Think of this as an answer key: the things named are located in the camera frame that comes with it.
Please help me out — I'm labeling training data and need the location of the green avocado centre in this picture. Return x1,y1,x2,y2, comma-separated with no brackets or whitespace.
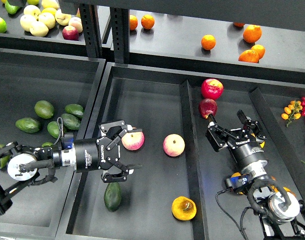
47,121,60,139

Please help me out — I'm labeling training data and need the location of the dark red apple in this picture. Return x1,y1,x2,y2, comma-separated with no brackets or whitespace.
198,98,218,119

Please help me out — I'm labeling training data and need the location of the small orange right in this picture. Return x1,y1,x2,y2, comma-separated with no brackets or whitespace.
251,44,266,59

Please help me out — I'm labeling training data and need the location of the orange under shelf edge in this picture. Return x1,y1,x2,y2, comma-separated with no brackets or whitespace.
233,22,245,28

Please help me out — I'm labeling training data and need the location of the green avocado lower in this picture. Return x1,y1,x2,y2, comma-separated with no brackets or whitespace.
41,142,54,148

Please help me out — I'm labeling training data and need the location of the orange front right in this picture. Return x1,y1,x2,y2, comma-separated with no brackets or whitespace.
238,49,260,63

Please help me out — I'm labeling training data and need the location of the orange on shelf centre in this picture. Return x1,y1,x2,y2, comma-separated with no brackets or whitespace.
201,34,216,51

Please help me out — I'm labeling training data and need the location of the pale yellow pear centre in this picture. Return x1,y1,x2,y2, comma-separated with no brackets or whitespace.
38,12,56,30

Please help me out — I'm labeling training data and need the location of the green avocado top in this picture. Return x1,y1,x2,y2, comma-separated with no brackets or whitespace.
34,100,55,119

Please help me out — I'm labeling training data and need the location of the bright red apple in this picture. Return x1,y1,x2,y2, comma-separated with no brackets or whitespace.
201,78,224,100

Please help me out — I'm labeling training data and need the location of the large orange on shelf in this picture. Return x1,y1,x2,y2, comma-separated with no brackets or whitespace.
243,24,262,44

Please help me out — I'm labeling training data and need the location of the green avocado middle right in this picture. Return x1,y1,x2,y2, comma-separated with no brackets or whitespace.
61,113,81,131

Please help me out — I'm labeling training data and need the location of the red apple on shelf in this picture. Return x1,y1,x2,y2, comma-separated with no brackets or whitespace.
62,25,79,41

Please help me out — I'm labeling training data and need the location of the black shelf post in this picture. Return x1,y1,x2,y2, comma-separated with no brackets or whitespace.
79,3,130,64

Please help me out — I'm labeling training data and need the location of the orange behind post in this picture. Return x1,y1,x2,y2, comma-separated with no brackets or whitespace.
129,14,138,31

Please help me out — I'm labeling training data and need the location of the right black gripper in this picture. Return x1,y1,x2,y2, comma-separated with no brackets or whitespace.
205,109,268,175

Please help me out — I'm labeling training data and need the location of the pale yellow pear right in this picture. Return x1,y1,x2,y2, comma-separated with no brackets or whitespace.
54,9,72,26

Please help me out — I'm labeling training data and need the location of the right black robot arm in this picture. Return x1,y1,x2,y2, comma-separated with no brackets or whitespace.
205,110,305,240

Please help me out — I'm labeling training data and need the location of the yellow lemon on shelf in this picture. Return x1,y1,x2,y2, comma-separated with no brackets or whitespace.
41,7,57,16

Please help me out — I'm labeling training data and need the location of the yellow pear with stem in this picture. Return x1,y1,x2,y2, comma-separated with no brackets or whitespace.
250,133,265,148

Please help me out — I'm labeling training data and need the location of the green avocado upper right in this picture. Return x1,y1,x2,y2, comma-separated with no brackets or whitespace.
64,103,84,119

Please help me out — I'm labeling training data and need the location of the orange cherry tomato bunch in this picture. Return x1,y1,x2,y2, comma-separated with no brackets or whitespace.
281,100,303,127

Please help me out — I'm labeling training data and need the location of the pale peach on shelf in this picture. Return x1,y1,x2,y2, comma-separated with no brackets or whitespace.
68,16,83,34

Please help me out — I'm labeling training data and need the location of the pink yellow apple left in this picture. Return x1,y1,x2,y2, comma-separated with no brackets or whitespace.
121,131,145,151

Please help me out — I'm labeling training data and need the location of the pink yellow apple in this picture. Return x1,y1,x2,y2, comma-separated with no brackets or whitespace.
163,134,185,157
121,131,145,151

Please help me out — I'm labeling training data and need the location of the pink yellow apple right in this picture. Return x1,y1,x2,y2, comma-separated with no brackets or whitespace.
163,134,185,157

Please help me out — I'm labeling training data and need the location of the green avocado left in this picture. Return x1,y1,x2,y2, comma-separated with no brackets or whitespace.
15,117,42,134

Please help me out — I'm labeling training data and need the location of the dark green avocado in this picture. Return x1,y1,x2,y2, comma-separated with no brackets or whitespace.
103,182,122,212

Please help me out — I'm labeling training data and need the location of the pale yellow pear front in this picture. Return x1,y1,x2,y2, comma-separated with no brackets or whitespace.
29,21,49,37

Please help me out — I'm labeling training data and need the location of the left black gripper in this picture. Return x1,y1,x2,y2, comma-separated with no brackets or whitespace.
73,120,143,183

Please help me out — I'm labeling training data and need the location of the black tray divider left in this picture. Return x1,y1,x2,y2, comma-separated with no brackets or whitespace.
179,80,209,240

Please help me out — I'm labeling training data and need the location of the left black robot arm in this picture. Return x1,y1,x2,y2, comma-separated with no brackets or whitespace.
0,117,142,216

